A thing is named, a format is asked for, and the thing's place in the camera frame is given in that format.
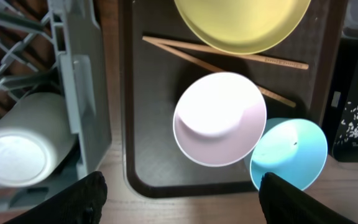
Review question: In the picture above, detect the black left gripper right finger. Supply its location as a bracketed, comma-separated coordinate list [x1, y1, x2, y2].
[259, 172, 353, 224]

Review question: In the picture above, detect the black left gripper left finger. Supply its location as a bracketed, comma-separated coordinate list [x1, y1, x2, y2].
[5, 171, 108, 224]

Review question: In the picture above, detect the light blue bowl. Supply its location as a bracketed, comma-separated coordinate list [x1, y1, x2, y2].
[244, 118, 328, 190]

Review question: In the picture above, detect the small white green cup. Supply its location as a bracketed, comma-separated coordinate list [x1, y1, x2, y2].
[0, 93, 76, 187]

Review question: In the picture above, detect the pink white bowl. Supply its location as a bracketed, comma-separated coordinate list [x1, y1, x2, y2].
[173, 72, 267, 167]

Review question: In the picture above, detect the black waste tray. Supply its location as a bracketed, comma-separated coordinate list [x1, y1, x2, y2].
[323, 39, 358, 162]

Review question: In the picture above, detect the grey plastic dish rack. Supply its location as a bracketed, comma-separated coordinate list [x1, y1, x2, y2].
[0, 1, 111, 213]

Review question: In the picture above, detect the lower wooden chopstick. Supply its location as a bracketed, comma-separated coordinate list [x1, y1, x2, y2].
[145, 40, 296, 108]

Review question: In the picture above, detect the wooden chopstick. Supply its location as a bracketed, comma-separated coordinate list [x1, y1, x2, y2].
[142, 36, 309, 70]
[145, 40, 296, 108]

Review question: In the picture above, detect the yellow round plate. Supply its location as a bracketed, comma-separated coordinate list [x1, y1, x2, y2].
[175, 0, 311, 55]

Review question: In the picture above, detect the upper wooden chopstick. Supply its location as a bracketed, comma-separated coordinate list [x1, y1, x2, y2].
[142, 36, 309, 70]

